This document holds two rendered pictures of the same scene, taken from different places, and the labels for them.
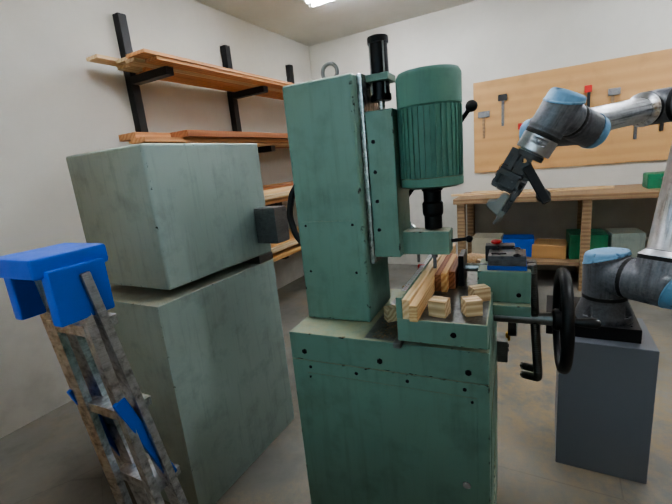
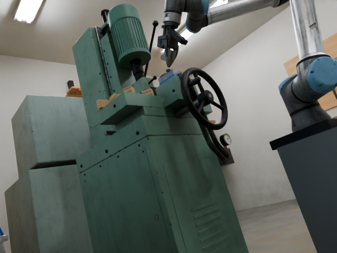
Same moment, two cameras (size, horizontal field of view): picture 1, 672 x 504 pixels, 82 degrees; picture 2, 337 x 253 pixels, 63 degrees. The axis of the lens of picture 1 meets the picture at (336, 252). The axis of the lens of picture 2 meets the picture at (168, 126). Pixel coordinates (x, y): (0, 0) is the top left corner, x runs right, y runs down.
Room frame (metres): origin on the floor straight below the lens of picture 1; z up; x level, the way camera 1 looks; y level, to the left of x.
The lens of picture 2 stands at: (-0.14, -0.72, 0.43)
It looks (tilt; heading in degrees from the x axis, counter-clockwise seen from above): 15 degrees up; 15
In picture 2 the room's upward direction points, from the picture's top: 16 degrees counter-clockwise
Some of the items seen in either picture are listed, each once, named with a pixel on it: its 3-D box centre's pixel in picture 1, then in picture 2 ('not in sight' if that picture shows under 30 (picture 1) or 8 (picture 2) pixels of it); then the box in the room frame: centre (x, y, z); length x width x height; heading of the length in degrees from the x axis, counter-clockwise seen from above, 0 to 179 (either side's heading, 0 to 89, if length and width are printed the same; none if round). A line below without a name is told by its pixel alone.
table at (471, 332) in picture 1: (473, 292); (167, 108); (1.10, -0.40, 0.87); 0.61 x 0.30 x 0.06; 155
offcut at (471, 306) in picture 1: (471, 305); (129, 92); (0.88, -0.31, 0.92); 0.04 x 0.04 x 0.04; 0
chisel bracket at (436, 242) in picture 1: (427, 242); (141, 91); (1.14, -0.28, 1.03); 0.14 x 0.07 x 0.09; 65
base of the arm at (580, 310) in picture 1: (603, 304); (308, 118); (1.41, -1.02, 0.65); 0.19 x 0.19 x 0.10
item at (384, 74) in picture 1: (377, 69); (108, 24); (1.19, -0.17, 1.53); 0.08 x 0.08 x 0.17; 65
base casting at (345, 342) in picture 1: (399, 323); (141, 146); (1.18, -0.18, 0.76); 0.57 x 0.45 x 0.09; 65
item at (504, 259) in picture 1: (505, 254); (173, 78); (1.07, -0.48, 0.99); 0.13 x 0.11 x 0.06; 155
